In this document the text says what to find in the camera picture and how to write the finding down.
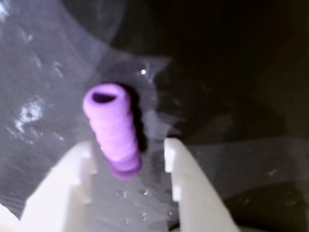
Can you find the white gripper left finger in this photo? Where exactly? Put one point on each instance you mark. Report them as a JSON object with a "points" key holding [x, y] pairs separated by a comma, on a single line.
{"points": [[55, 193]]}

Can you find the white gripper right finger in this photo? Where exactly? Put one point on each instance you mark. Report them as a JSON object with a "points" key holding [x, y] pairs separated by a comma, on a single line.
{"points": [[200, 193]]}

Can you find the purple ribbed pen grip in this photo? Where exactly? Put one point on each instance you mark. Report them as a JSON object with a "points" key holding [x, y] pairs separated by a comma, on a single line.
{"points": [[113, 130]]}

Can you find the dark grey table mat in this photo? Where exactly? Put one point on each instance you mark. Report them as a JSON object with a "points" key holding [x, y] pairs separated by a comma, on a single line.
{"points": [[48, 96]]}

